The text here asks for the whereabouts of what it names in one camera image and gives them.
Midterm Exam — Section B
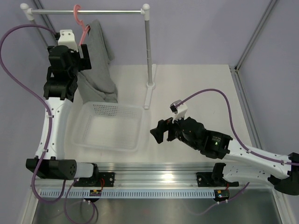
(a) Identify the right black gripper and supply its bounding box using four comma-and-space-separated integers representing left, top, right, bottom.
150, 112, 199, 150

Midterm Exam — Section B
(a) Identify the grey t shirt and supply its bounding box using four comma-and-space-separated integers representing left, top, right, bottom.
78, 20, 118, 103

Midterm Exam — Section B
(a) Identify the pink plastic hanger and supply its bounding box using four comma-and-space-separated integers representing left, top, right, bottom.
73, 4, 90, 45

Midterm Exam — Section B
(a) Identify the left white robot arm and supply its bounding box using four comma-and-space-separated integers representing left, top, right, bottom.
26, 44, 100, 186

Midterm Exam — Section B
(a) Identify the white plastic basket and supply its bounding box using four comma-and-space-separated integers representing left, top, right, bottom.
71, 101, 144, 152

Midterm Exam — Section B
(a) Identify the white clothes rack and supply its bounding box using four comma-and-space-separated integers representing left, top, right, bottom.
20, 3, 157, 110

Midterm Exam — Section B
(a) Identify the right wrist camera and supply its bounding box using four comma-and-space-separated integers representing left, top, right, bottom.
170, 100, 188, 123

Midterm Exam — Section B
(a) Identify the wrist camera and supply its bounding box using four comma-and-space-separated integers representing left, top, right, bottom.
58, 29, 78, 52
170, 100, 188, 123

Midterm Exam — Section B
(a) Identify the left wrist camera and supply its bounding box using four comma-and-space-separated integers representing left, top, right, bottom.
58, 29, 78, 52

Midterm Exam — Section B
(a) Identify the aluminium mounting rail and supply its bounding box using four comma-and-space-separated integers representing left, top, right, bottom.
75, 163, 239, 189

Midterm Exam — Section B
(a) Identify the left aluminium frame post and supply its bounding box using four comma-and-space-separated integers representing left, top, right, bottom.
32, 0, 75, 68

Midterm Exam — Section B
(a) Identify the aluminium frame post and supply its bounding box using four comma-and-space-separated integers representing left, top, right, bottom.
32, 0, 75, 68
235, 0, 280, 70

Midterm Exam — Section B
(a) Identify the right aluminium frame post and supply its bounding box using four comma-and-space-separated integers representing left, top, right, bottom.
235, 0, 280, 70

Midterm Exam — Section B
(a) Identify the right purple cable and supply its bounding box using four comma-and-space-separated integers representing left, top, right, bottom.
175, 88, 299, 166

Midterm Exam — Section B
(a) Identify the white slotted cable duct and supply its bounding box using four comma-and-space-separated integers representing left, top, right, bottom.
39, 190, 215, 199

